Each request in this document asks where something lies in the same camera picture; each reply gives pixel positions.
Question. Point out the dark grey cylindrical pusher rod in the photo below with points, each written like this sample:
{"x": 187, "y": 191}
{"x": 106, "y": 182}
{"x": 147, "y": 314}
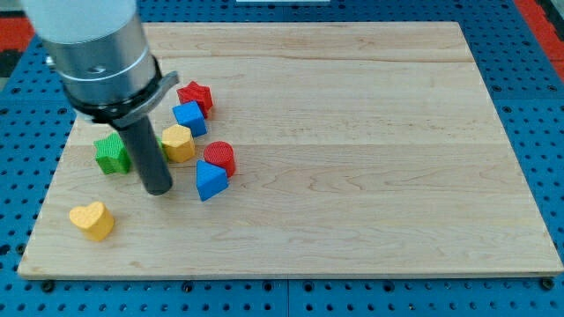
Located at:
{"x": 146, "y": 155}

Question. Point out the black clamp flange with lever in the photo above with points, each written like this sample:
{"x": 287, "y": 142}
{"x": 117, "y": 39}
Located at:
{"x": 122, "y": 113}

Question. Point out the green star block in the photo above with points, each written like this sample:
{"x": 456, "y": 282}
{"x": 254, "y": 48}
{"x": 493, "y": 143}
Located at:
{"x": 111, "y": 155}

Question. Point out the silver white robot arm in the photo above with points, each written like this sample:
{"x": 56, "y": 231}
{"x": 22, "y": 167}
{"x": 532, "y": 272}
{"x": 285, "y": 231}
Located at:
{"x": 109, "y": 74}

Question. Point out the green block behind rod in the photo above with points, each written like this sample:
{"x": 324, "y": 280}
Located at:
{"x": 162, "y": 149}

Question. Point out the yellow hexagon block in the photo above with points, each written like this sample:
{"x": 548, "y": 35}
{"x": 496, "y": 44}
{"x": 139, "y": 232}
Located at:
{"x": 178, "y": 143}

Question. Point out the blue cube block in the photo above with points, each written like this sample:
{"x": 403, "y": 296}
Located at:
{"x": 190, "y": 116}

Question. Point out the red star block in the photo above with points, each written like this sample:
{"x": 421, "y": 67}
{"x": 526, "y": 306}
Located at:
{"x": 201, "y": 94}

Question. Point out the red cylinder block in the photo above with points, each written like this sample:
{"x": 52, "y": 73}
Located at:
{"x": 221, "y": 154}

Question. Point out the blue triangle block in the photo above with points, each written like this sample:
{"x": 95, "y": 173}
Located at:
{"x": 210, "y": 180}

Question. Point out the yellow heart block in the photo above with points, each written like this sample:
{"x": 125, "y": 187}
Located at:
{"x": 95, "y": 220}

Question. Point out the light wooden board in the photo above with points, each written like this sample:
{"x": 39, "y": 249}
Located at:
{"x": 363, "y": 151}

